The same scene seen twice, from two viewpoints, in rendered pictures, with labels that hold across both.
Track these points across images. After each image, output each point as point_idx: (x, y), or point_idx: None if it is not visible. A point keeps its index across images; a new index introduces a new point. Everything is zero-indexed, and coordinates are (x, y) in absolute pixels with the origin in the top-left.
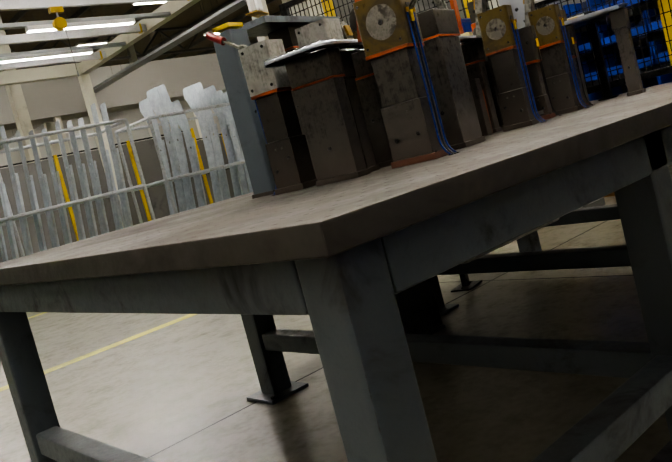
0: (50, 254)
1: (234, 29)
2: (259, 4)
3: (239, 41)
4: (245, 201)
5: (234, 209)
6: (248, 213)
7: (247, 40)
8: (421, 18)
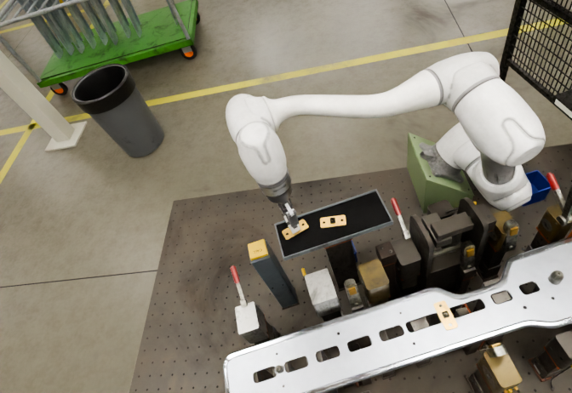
0: (177, 273)
1: (256, 262)
2: (294, 230)
3: (260, 265)
4: (268, 301)
5: (220, 364)
6: None
7: (270, 262)
8: None
